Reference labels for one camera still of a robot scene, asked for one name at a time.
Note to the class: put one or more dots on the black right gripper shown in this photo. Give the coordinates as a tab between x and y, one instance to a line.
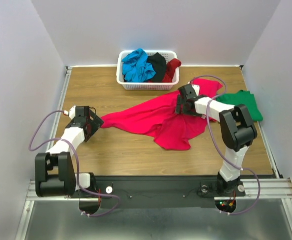
183	105

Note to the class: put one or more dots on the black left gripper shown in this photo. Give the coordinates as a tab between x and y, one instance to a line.
97	123

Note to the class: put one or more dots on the pink red t shirt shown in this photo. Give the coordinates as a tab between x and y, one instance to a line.
156	118

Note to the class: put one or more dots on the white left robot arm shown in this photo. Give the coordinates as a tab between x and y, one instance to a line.
54	171

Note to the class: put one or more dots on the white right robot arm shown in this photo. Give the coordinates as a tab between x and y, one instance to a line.
237	130

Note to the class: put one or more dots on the dark red t shirt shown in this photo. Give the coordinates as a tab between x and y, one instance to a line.
172	65

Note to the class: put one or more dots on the black t shirt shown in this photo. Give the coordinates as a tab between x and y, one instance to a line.
159	65

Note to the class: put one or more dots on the blue t shirt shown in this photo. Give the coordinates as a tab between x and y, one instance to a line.
135	67

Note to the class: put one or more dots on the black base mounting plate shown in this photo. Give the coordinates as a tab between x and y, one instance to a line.
149	192

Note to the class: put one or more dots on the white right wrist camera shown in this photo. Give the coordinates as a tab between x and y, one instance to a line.
196	88

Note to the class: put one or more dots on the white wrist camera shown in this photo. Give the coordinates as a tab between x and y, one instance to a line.
70	113
196	88

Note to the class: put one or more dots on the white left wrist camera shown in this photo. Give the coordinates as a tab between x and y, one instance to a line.
70	113

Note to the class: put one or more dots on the aluminium frame rail left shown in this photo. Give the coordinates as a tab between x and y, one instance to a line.
61	93

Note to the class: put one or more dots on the aluminium frame rail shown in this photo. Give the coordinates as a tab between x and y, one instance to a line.
61	93
276	188

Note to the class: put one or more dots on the aluminium frame rail right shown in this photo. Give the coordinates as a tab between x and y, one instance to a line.
276	188

